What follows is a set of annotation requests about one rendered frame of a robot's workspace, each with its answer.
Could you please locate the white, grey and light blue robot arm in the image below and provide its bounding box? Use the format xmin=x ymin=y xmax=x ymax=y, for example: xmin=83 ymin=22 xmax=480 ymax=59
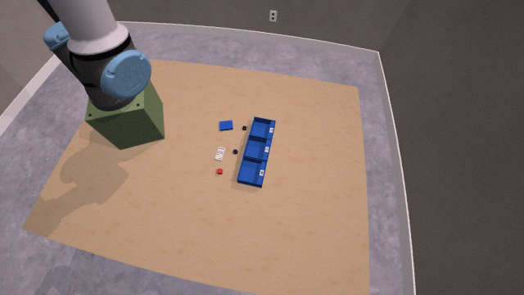
xmin=43 ymin=0 xmax=151 ymax=111

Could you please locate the blue three-compartment bin rack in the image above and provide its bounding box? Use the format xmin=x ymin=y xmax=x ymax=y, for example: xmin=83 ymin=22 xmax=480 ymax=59
xmin=237 ymin=116 xmax=276 ymax=188

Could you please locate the white domino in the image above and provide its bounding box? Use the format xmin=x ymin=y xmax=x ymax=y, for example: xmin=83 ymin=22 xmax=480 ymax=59
xmin=215 ymin=147 xmax=226 ymax=161

